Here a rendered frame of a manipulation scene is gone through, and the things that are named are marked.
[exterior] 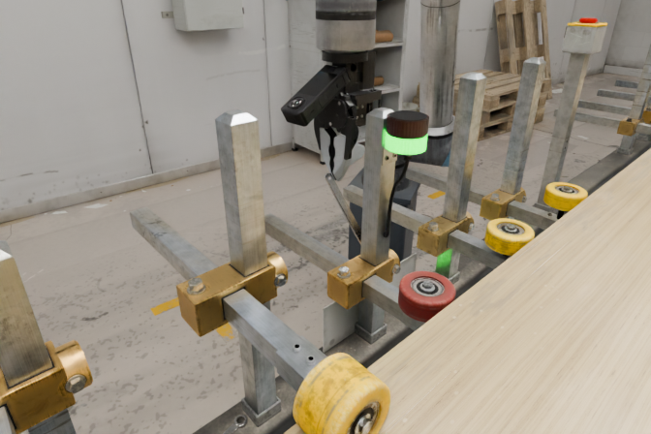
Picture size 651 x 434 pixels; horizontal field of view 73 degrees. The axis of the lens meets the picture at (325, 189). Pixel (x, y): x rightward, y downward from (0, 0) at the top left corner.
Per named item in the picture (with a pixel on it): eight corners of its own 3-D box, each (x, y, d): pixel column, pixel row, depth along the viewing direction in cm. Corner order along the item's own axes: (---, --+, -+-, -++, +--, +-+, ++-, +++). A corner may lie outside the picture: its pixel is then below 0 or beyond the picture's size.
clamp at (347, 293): (326, 295, 75) (326, 271, 73) (379, 265, 83) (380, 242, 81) (350, 312, 71) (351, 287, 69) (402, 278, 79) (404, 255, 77)
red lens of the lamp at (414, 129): (377, 130, 63) (378, 115, 63) (403, 122, 67) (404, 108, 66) (410, 139, 59) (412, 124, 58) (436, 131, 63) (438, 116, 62)
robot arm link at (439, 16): (418, 145, 172) (418, -68, 122) (463, 151, 166) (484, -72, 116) (407, 170, 163) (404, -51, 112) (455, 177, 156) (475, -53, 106)
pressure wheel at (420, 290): (384, 342, 68) (387, 282, 63) (415, 319, 73) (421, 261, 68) (426, 373, 63) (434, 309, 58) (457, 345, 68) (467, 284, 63)
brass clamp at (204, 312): (178, 315, 56) (172, 282, 54) (265, 272, 64) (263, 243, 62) (201, 341, 52) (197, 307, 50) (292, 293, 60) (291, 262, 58)
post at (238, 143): (246, 411, 69) (213, 111, 49) (264, 398, 71) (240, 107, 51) (259, 426, 66) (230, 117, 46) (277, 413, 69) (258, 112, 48)
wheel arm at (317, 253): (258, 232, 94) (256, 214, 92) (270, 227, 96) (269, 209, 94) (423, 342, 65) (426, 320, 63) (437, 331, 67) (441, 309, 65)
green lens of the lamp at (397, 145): (376, 146, 64) (377, 133, 64) (402, 139, 68) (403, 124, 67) (409, 157, 60) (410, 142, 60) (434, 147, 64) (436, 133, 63)
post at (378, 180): (356, 350, 86) (365, 108, 66) (368, 341, 88) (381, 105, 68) (369, 360, 83) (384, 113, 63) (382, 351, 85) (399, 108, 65)
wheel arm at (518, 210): (404, 180, 125) (405, 167, 124) (412, 177, 127) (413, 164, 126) (561, 239, 96) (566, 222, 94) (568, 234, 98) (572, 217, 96)
